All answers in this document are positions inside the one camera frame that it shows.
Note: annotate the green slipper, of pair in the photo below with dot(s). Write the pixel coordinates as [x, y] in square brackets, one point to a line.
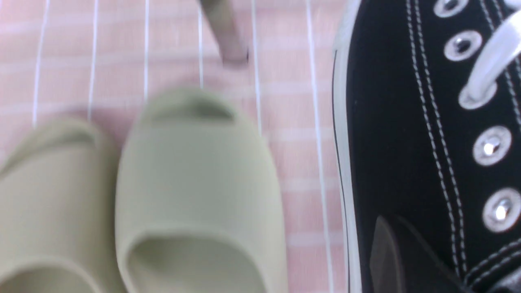
[198, 201]
[58, 211]

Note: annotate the steel shoe rack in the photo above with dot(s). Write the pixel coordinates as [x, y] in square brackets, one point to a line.
[220, 16]

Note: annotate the green slipper, left of pair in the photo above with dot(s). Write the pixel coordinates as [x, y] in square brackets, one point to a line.
[58, 211]

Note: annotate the green slipper, right of pair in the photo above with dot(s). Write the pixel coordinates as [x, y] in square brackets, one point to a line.
[198, 201]

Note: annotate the black canvas sneaker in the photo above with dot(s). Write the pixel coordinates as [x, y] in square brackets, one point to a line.
[426, 109]

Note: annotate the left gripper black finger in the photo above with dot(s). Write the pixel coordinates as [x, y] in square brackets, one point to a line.
[402, 262]

